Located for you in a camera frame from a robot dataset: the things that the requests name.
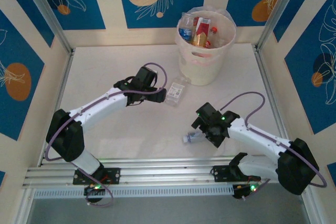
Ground clear pale blue cap bottle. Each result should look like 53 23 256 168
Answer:
183 131 208 145

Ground square clear white label bottle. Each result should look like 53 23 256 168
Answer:
164 76 191 108

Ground cream plastic bin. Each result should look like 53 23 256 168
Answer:
175 6 236 86

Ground blue label white cap bottle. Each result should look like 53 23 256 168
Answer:
178 13 195 41

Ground red gold tea bottle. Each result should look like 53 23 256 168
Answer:
191 16 211 48

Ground clear plastic bin liner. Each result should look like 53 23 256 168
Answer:
181 5 236 28

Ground black controller board green light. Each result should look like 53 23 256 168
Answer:
232 183 263 200
83 180 106 204

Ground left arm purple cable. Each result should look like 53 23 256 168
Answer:
44 62 169 208

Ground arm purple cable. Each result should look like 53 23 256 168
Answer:
220 91 328 201
44 62 169 208

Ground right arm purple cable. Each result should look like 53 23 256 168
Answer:
220 91 328 201

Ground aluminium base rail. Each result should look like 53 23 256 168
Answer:
22 155 312 189

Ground aluminium side rail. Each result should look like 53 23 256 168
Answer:
253 45 296 162
38 52 74 167

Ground white slotted cable duct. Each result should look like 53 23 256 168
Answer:
33 186 236 199

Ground aluminium frame post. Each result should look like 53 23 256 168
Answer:
258 0 302 50
18 0 74 54

